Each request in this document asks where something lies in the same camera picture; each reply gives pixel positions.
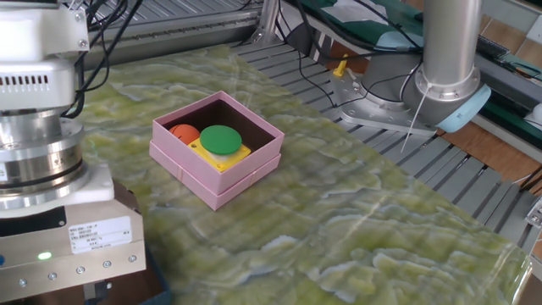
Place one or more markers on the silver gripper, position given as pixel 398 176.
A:
pixel 97 262

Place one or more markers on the dark blue box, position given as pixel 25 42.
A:
pixel 163 292

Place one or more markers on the orange mini basketball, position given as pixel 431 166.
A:
pixel 184 132

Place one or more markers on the yellow box green push button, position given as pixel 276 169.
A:
pixel 220 140

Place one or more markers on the pink open box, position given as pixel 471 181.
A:
pixel 199 178

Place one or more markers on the green marble pattern mat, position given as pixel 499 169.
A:
pixel 339 237

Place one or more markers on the small yellow plastic piece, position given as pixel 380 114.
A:
pixel 341 67

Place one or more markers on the white zip tie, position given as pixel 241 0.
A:
pixel 415 118

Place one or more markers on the black keyboard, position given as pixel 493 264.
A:
pixel 493 47

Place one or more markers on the aluminium table rail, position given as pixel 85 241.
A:
pixel 182 34

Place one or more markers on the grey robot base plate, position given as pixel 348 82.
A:
pixel 360 110

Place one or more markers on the aluminium upright post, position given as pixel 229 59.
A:
pixel 269 17

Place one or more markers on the metal corner bracket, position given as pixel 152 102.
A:
pixel 534 214

